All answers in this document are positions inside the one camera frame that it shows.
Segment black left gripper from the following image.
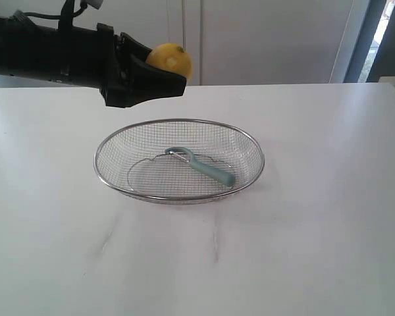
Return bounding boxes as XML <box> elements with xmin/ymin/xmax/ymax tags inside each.
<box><xmin>97</xmin><ymin>23</ymin><xmax>187</xmax><ymax>107</ymax></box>

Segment yellow lemon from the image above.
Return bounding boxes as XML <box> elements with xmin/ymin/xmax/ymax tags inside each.
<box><xmin>145</xmin><ymin>43</ymin><xmax>192</xmax><ymax>80</ymax></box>

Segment light blue vegetable peeler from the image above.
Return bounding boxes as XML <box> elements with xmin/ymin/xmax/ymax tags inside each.
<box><xmin>165</xmin><ymin>147</ymin><xmax>236</xmax><ymax>188</ymax></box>

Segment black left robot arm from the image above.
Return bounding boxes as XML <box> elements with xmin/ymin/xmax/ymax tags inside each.
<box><xmin>0</xmin><ymin>12</ymin><xmax>186</xmax><ymax>108</ymax></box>

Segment white cabinet doors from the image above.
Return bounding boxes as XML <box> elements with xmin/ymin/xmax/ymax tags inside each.
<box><xmin>0</xmin><ymin>0</ymin><xmax>373</xmax><ymax>88</ymax></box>

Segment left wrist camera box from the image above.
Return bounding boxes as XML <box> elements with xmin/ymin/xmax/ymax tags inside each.
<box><xmin>80</xmin><ymin>0</ymin><xmax>103</xmax><ymax>10</ymax></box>

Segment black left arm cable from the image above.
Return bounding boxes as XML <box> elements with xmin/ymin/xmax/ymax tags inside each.
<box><xmin>14</xmin><ymin>0</ymin><xmax>90</xmax><ymax>32</ymax></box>

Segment oval steel wire mesh basket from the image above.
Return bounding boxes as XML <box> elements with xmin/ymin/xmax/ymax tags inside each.
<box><xmin>93</xmin><ymin>118</ymin><xmax>265</xmax><ymax>205</ymax></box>

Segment window with dark frame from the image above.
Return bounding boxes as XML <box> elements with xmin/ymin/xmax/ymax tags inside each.
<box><xmin>344</xmin><ymin>0</ymin><xmax>395</xmax><ymax>84</ymax></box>

